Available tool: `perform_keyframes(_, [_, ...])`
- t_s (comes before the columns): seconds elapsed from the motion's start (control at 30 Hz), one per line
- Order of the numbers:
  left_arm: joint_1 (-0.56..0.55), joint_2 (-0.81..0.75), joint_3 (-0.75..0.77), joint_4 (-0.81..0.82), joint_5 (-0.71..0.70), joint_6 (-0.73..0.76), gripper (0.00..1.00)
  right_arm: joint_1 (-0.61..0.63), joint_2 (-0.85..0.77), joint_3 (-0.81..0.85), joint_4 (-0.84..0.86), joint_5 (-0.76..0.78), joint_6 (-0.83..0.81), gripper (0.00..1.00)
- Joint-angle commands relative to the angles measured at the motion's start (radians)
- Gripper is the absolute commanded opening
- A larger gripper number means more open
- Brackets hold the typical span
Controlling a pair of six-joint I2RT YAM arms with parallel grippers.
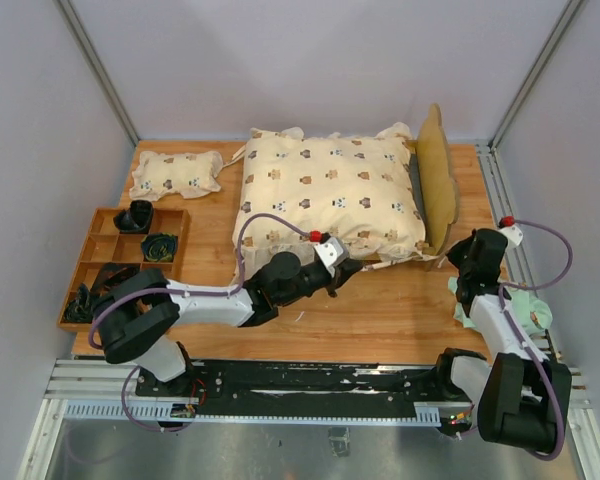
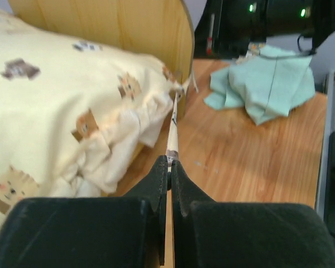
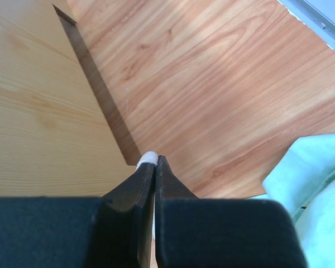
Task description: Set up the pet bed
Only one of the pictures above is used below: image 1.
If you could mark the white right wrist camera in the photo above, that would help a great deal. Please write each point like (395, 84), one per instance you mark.
(511, 231)

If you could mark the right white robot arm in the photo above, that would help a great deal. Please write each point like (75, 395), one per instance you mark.
(521, 396)

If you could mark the wooden pet bed frame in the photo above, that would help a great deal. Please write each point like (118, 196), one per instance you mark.
(434, 187)

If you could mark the dark patterned sock bottom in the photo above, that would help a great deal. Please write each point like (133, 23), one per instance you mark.
(79, 310)

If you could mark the mint green cloth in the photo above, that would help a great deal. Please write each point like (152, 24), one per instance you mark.
(533, 314)

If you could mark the cream animal print mattress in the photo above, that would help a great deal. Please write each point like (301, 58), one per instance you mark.
(356, 188)

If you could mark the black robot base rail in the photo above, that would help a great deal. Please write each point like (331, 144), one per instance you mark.
(348, 389)

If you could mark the small animal print pillow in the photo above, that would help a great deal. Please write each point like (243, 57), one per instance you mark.
(189, 175)

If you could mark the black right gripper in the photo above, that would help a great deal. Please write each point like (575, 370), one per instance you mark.
(454, 253)

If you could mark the rolled dark green sock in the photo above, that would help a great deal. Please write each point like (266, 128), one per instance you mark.
(159, 247)

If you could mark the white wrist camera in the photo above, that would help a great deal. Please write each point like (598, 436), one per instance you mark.
(329, 250)
(511, 231)

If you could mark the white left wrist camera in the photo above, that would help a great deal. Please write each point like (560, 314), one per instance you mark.
(329, 250)

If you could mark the white slotted cable duct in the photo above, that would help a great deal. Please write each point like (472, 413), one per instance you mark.
(173, 412)

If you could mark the dark folded sock middle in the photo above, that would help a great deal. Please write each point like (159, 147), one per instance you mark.
(112, 275)

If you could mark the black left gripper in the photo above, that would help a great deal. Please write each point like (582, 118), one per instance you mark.
(342, 275)

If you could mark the wooden compartment tray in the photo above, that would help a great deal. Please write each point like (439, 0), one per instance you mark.
(104, 243)

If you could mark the black rolled sock top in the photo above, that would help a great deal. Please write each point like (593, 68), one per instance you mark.
(136, 219)

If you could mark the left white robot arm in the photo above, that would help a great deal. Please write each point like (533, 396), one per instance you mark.
(131, 322)

